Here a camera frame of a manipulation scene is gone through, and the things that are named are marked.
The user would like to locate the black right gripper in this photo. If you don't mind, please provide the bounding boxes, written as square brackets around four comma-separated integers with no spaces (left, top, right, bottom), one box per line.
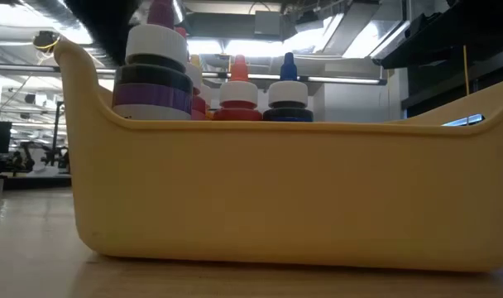
[373,12,455,70]

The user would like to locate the purple food coloring bottle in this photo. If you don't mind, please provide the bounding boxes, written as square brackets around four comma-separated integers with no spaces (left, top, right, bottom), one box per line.
[112,0,194,121]

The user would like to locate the pink food coloring bottle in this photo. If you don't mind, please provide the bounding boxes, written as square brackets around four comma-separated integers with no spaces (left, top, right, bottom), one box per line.
[175,26,208,121]

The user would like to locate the yellow food coloring bottle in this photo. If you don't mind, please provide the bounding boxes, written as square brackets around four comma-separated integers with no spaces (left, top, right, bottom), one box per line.
[189,54,214,121]

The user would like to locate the blue food coloring bottle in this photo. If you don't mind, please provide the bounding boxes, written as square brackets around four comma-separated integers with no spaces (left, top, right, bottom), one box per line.
[262,51,314,123]

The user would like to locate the red food coloring bottle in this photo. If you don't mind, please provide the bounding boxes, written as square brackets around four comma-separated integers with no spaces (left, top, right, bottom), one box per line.
[212,54,264,122]

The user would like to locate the dark background beam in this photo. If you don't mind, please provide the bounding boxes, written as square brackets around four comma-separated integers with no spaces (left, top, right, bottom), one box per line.
[401,51,503,119]

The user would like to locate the long ceiling light bar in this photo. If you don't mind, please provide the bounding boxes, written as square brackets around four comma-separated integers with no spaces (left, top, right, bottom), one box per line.
[201,70,388,86]

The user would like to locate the yellow plastic bin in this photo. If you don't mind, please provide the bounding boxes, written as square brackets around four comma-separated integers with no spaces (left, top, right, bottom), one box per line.
[52,39,503,273]

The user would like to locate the yellow hanging cable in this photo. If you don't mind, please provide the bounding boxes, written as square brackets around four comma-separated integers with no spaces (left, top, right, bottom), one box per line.
[462,44,470,97]

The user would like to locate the black round overhead camera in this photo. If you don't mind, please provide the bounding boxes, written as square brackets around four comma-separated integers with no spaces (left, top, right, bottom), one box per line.
[31,29,62,52]

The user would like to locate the silver ventilation duct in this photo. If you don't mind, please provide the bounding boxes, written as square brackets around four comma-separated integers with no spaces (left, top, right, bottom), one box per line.
[171,0,186,24]

